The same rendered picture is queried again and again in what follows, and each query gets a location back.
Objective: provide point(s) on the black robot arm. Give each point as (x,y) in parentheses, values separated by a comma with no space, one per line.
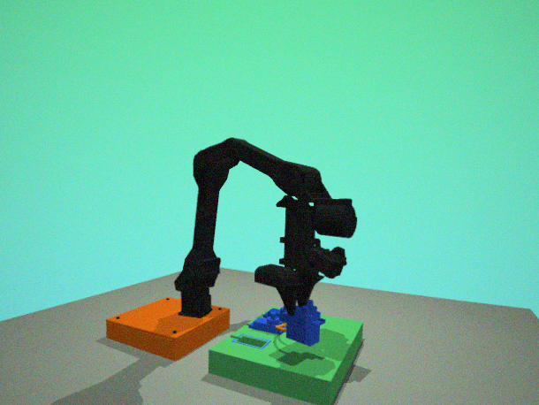
(329,217)

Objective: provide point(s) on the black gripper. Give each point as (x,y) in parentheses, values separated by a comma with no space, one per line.
(293,284)

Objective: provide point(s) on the green flat deck plate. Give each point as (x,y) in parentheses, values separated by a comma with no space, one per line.
(260,355)

